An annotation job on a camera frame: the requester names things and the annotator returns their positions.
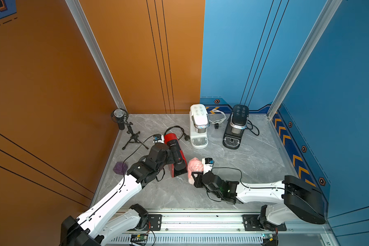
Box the black coiled power cable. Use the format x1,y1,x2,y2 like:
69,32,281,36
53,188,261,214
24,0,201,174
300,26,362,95
164,125,191,142

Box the pink towel cloth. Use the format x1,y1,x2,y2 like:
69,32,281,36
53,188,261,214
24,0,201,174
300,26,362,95
187,157,204,185

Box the red Nespresso coffee machine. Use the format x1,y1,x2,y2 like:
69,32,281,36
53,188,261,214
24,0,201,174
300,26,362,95
164,133,188,177

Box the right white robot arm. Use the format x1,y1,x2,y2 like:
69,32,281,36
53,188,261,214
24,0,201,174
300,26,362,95
191,171,326,231

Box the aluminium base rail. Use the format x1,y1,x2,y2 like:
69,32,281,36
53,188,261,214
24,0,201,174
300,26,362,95
76,208,331,236

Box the white power cable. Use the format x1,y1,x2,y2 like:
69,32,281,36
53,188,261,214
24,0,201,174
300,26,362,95
207,109,228,124

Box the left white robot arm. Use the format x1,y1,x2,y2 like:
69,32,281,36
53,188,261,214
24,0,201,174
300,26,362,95
60,142,174,246

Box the white coffee machine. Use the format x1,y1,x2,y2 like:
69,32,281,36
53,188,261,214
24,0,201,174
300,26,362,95
189,104,210,149

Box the black machine power cable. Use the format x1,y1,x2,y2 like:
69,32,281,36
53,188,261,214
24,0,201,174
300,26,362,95
245,119,260,136

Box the black coffee machine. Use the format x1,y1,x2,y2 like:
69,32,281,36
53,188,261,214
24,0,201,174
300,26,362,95
222,105,249,150

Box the purple block toy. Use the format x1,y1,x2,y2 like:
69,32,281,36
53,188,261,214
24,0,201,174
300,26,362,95
113,162,128,175

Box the black microphone on tripod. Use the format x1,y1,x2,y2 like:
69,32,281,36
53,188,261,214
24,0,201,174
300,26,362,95
111,108,149,150

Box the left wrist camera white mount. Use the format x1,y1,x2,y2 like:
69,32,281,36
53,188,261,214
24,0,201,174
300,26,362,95
153,134,165,143

